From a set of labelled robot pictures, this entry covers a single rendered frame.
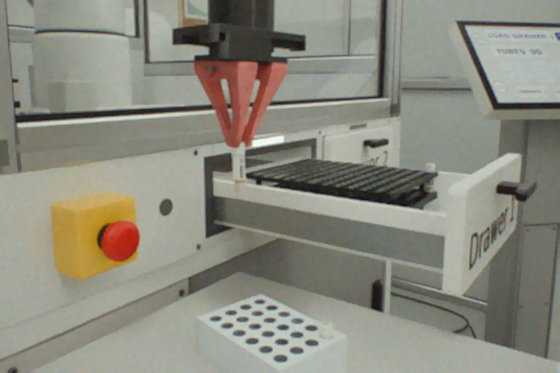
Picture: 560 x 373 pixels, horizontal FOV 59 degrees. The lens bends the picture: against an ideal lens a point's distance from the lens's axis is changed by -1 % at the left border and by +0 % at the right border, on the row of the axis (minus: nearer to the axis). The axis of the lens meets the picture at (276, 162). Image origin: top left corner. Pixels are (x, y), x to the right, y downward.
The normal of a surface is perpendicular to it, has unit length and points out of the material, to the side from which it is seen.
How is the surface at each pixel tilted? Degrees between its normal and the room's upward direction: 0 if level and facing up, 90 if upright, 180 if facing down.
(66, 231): 90
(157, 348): 0
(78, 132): 90
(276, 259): 90
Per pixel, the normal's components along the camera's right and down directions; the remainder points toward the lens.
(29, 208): 0.81, 0.09
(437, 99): -0.64, 0.12
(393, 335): 0.00, -0.99
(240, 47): 0.66, 0.13
